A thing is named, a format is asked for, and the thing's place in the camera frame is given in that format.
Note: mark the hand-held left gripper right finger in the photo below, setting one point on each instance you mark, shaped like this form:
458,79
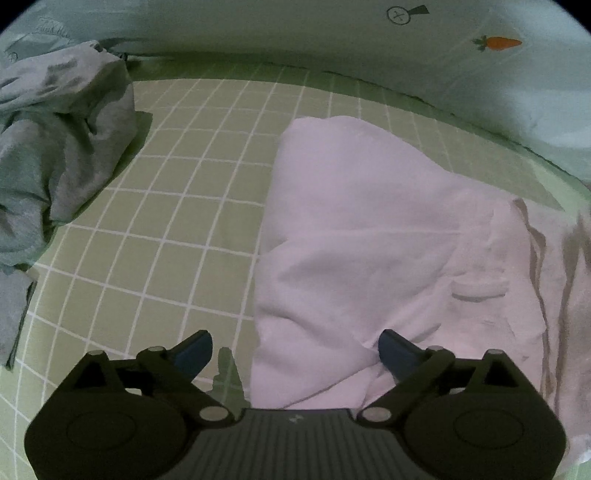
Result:
395,351

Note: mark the flat grey garment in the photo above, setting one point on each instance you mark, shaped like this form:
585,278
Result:
14,314

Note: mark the green grid bed sheet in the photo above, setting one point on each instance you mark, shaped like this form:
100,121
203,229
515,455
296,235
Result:
184,184

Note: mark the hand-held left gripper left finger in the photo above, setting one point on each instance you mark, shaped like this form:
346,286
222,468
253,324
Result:
197,354

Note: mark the white t-shirt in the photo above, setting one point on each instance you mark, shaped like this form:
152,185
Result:
369,230

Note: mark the grey ribbed garment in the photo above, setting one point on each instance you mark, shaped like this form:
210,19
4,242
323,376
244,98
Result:
69,138

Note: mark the light blue carrot-print duvet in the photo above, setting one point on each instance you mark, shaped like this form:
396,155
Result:
323,37

